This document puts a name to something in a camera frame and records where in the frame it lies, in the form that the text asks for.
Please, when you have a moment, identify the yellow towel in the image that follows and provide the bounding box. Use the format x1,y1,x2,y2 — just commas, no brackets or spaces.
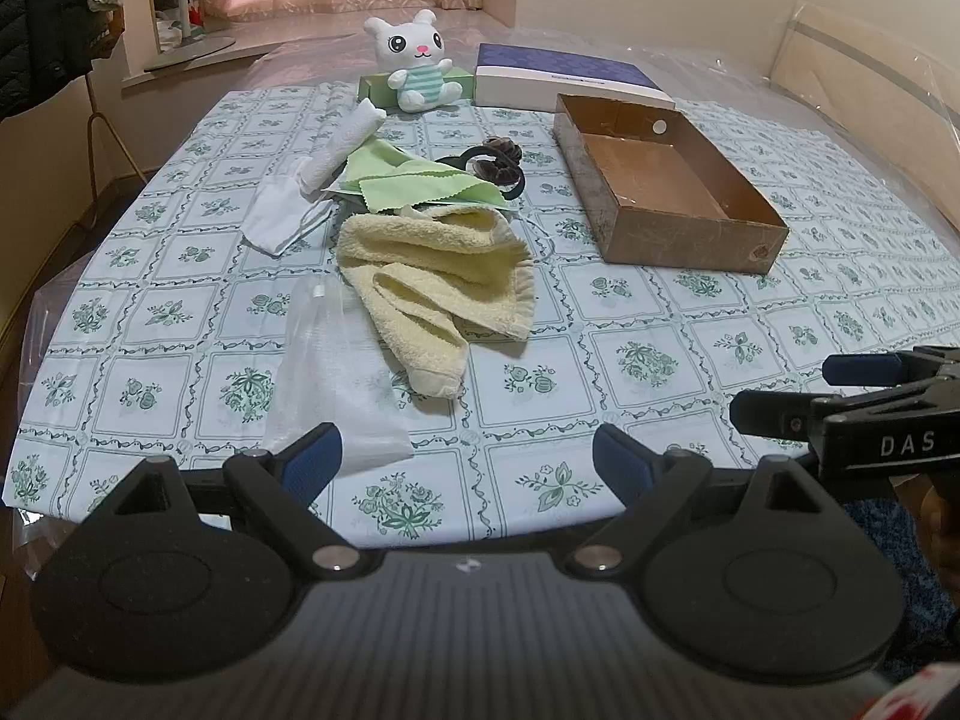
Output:
335,206,535,400

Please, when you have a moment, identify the black puffer jacket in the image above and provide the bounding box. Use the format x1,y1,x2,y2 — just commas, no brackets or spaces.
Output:
0,0,128,121

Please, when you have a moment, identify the brown hair scrunchie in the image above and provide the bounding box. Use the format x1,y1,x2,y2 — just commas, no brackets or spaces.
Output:
469,136,526,188

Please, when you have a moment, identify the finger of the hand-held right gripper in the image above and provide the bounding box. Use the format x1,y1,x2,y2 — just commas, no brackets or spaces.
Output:
729,388,886,442
822,346,960,391

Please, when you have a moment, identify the brown cardboard box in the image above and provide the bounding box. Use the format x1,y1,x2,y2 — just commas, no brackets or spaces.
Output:
553,92,790,275

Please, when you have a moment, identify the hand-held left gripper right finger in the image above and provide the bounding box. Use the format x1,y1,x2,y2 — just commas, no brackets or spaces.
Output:
566,422,841,580

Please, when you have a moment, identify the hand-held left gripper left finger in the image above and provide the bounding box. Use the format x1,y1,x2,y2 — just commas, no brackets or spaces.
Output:
97,422,376,580

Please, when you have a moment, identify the red and white cloth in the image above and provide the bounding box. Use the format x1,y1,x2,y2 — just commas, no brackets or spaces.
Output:
855,664,960,720

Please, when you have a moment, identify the clear plastic bag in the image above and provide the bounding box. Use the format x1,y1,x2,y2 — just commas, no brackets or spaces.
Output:
262,275,415,470

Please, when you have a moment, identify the green box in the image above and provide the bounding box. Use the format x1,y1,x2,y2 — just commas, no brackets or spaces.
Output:
358,66,477,107

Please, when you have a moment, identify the white standing fan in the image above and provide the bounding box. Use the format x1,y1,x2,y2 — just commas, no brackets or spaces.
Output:
142,0,237,74

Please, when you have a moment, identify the white plush toy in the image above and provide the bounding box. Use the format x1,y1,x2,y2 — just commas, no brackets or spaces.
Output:
364,10,464,112

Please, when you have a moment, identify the purple and white box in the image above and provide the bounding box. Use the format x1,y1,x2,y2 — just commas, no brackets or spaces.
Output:
474,43,674,110

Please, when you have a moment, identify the brass coat stand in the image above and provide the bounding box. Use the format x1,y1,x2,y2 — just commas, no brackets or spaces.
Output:
85,73,149,220

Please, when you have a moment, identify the blue rug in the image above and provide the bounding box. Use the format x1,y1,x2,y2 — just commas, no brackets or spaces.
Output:
840,491,960,691

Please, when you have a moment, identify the white face mask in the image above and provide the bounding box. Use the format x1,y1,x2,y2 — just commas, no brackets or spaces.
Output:
241,178,332,256

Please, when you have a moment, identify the person's right hand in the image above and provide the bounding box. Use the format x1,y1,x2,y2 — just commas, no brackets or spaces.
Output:
919,491,960,593

